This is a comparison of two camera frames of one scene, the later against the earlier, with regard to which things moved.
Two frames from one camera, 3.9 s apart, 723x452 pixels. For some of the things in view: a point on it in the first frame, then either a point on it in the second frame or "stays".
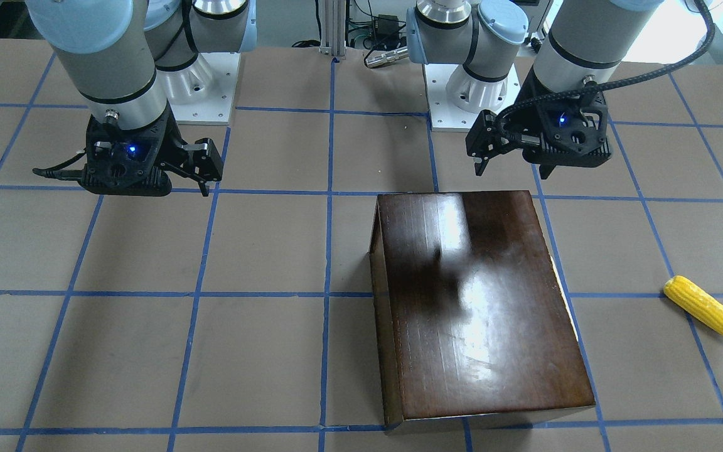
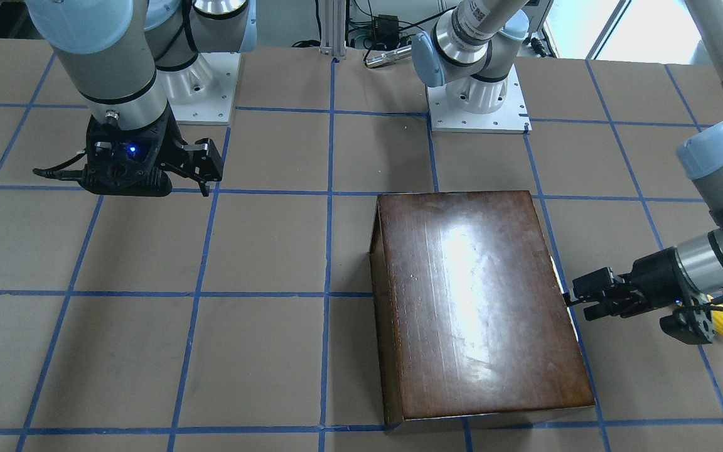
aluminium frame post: x=333 y=28 stays
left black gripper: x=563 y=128 → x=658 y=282
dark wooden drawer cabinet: x=473 y=320 stays
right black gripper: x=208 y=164 stays
